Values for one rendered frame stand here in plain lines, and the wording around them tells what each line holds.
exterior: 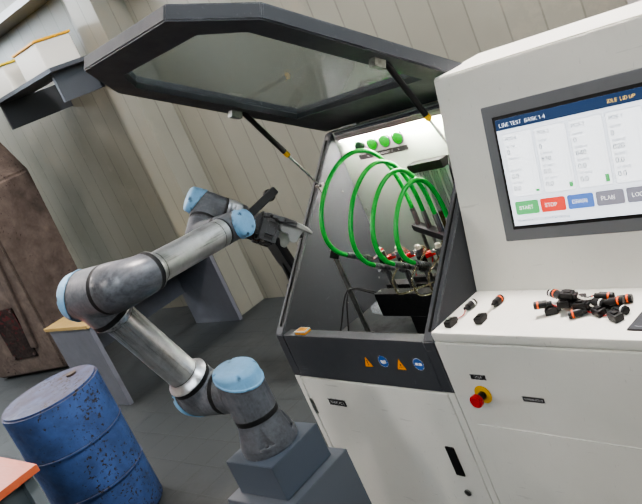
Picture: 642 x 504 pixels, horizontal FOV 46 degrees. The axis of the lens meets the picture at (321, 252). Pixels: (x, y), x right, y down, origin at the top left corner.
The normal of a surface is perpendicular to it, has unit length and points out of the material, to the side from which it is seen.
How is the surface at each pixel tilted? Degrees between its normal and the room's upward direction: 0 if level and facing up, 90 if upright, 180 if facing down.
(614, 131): 76
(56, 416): 90
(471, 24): 90
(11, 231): 92
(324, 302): 90
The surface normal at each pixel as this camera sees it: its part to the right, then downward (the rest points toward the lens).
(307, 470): 0.70, -0.11
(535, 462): -0.67, 0.46
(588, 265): -0.74, 0.24
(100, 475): 0.49, 0.04
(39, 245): 0.83, -0.16
